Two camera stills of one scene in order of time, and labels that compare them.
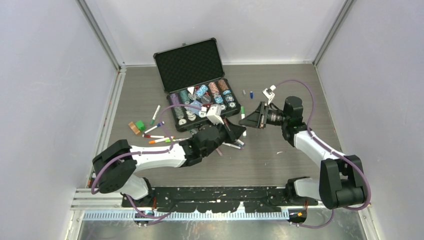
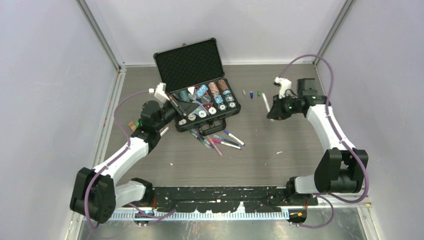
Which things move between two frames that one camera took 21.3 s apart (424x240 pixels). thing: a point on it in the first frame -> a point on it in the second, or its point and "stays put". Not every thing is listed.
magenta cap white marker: x=230 y=145 stays put
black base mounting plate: x=214 y=199 stays put
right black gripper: x=259 y=118 -> x=276 y=112
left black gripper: x=233 y=132 -> x=182 y=108
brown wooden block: x=133 y=127 stays put
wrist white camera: x=214 y=115 -> x=160 y=93
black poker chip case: x=192 y=74 stays put
